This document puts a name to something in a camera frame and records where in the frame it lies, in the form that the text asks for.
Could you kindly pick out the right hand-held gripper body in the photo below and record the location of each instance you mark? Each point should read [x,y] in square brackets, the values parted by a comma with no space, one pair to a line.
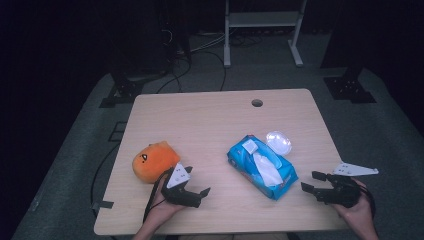
[343,193]

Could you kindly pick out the person's left hand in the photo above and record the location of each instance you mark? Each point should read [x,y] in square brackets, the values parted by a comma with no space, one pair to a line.
[161,208]

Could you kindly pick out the orange plush toy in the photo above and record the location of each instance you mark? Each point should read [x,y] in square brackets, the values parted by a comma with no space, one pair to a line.
[155,163]

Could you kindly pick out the white metal stand frame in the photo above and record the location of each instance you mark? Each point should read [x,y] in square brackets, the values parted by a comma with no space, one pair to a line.
[263,19]

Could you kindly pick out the person's right hand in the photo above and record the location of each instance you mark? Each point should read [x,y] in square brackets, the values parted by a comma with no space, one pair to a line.
[360,215]

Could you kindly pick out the black stand with base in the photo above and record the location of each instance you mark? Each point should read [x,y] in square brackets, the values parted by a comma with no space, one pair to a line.
[348,89]
[125,90]

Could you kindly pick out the black tape strip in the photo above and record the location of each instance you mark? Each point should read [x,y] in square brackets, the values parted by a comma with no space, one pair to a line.
[103,204]

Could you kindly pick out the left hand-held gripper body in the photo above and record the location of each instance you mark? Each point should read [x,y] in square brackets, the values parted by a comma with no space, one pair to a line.
[178,178]

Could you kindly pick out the blue wet wipes pack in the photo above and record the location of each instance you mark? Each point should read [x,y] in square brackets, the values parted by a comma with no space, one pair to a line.
[241,160]

